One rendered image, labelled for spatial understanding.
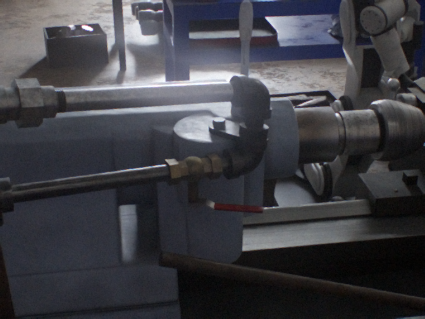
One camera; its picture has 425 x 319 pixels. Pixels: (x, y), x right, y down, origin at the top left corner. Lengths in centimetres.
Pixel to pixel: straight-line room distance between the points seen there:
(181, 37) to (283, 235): 160
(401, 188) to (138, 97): 72
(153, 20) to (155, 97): 414
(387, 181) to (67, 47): 355
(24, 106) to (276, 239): 65
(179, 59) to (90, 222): 190
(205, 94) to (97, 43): 396
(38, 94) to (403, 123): 52
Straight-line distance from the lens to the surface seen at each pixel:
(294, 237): 117
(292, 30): 299
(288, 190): 267
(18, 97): 62
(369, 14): 187
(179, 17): 264
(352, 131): 93
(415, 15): 246
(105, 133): 81
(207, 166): 73
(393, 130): 93
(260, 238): 116
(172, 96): 68
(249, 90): 71
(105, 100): 65
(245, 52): 83
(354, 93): 220
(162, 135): 80
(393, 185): 129
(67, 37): 461
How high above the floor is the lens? 148
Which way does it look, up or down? 27 degrees down
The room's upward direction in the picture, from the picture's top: straight up
